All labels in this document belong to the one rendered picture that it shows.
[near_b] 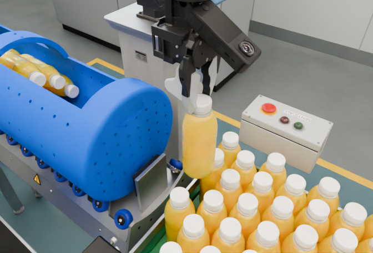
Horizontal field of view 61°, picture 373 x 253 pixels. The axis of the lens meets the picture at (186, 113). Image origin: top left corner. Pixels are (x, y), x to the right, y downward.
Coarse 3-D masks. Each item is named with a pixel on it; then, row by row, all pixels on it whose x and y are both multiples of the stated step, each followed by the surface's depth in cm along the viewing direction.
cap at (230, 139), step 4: (228, 132) 77; (232, 132) 77; (224, 136) 76; (228, 136) 76; (232, 136) 76; (236, 136) 76; (224, 140) 75; (228, 140) 75; (232, 140) 75; (236, 140) 75; (224, 144) 76; (228, 144) 75; (232, 144) 74; (236, 144) 75
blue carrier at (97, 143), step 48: (0, 48) 79; (48, 48) 100; (0, 96) 73; (48, 96) 66; (96, 96) 63; (144, 96) 67; (48, 144) 65; (96, 144) 60; (144, 144) 74; (96, 192) 66
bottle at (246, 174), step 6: (234, 162) 73; (234, 168) 72; (240, 168) 71; (246, 168) 71; (252, 168) 72; (240, 174) 71; (246, 174) 71; (252, 174) 71; (240, 180) 72; (246, 180) 71; (252, 180) 72
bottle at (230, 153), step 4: (220, 144) 78; (220, 148) 77; (224, 148) 76; (228, 148) 75; (232, 148) 75; (236, 148) 76; (240, 148) 78; (224, 152) 76; (228, 152) 76; (232, 152) 76; (236, 152) 76; (224, 156) 76; (228, 156) 76; (232, 156) 76; (236, 156) 76; (228, 160) 76; (232, 160) 76; (228, 164) 77; (228, 168) 78
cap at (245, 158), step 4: (240, 152) 72; (244, 152) 72; (248, 152) 72; (240, 156) 71; (244, 156) 71; (248, 156) 71; (252, 156) 71; (240, 160) 70; (244, 160) 70; (248, 160) 70; (252, 160) 70; (240, 164) 70; (244, 164) 70; (248, 164) 70; (252, 164) 70
